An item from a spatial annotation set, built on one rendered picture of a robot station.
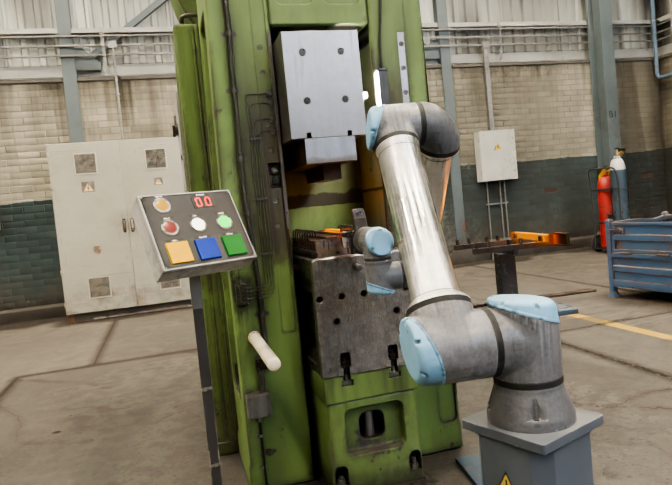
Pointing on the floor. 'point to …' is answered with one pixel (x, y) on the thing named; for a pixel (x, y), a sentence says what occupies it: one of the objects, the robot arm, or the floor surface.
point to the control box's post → (205, 377)
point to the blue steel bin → (640, 254)
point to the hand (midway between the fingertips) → (347, 232)
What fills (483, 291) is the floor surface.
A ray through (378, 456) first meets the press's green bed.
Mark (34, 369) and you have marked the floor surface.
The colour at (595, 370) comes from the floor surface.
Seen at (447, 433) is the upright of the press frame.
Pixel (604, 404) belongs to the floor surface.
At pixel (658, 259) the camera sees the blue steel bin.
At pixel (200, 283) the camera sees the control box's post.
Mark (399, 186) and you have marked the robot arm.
